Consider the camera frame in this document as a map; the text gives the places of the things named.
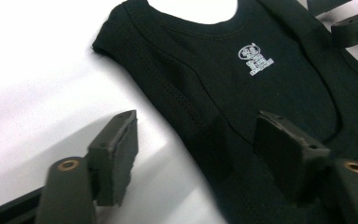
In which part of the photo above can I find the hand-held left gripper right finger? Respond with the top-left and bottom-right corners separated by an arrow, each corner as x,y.
253,110 -> 332,204

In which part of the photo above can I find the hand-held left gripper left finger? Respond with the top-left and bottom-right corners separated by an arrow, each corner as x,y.
88,109 -> 140,208

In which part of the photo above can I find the black tank top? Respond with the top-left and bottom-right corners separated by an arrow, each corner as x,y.
91,0 -> 358,224

